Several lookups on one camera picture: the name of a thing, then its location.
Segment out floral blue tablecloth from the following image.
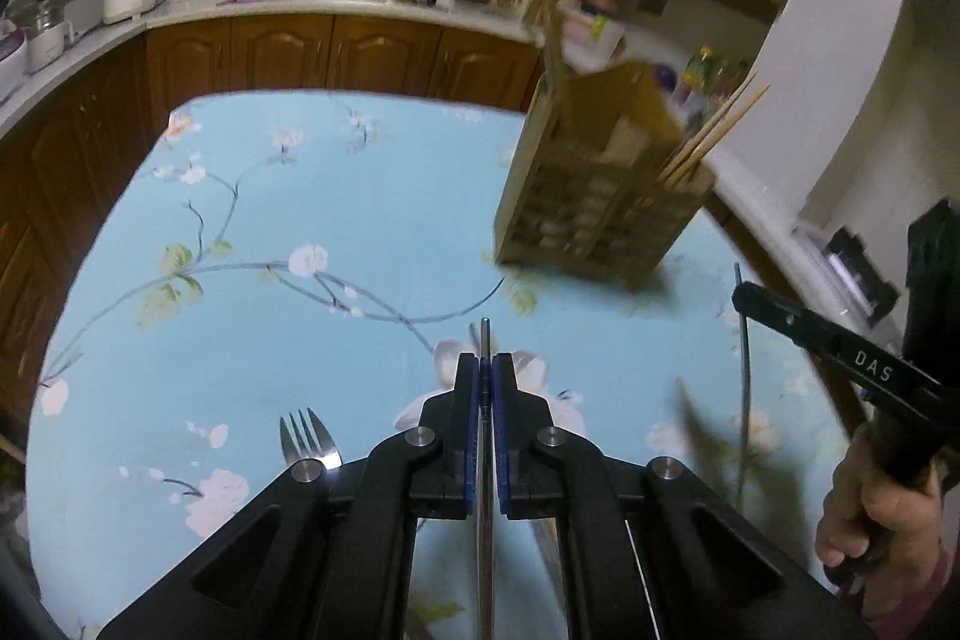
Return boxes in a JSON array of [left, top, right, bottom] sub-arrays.
[[26, 91, 846, 638]]

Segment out wooden chopstick pair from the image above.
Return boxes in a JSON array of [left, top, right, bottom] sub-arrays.
[[661, 85, 771, 187]]

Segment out gas stove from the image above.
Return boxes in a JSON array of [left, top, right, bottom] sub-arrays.
[[793, 221, 900, 330]]

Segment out person right hand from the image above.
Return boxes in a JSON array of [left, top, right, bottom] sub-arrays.
[[815, 424, 942, 614]]

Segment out metal chopstick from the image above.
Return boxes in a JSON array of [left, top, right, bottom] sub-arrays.
[[477, 319, 494, 640], [734, 304, 752, 510]]

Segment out silver fork left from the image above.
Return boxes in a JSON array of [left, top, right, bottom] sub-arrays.
[[280, 408, 343, 471]]

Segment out oil bottles on counter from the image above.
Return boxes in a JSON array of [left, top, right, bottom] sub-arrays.
[[674, 46, 750, 103]]

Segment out wooden utensil holder box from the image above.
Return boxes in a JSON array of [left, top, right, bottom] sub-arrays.
[[493, 62, 716, 289]]

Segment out small white cooker pot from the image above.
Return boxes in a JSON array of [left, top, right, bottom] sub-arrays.
[[26, 5, 76, 74]]

